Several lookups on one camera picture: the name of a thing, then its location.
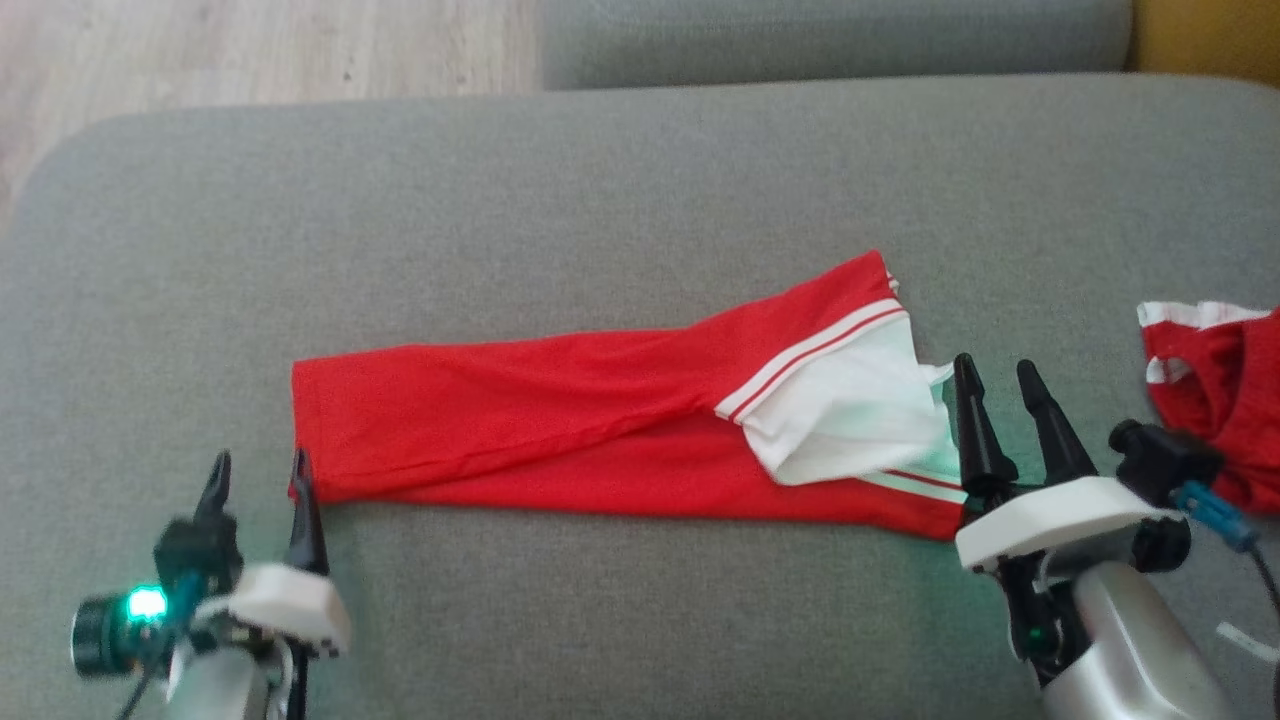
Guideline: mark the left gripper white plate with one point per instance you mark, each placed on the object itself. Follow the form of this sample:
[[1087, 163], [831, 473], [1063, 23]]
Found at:
[[290, 605]]

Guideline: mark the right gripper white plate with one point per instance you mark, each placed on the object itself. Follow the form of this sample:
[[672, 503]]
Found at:
[[1060, 515]]

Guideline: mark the red jersey with black numbers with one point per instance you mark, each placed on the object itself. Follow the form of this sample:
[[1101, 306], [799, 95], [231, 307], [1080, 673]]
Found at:
[[1230, 400]]

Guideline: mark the red shorts with white stripe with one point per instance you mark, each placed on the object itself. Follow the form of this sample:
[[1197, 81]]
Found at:
[[500, 410]]

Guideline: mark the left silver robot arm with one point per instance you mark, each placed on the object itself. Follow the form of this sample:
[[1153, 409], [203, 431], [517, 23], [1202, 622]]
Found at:
[[215, 690]]

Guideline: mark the yellow sofa back cushion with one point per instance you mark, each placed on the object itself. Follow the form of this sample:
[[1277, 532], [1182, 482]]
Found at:
[[1210, 35]]

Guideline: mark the grey fabric sofa ottoman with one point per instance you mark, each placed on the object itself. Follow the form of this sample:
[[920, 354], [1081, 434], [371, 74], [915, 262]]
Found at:
[[600, 200]]

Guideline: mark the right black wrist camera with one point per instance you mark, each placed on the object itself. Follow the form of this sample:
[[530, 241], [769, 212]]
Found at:
[[1160, 460]]

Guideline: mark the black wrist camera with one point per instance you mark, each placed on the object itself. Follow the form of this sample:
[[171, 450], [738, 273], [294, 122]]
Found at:
[[100, 635], [1160, 460]]

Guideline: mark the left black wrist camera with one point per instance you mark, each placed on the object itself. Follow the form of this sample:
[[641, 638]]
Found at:
[[100, 635]]

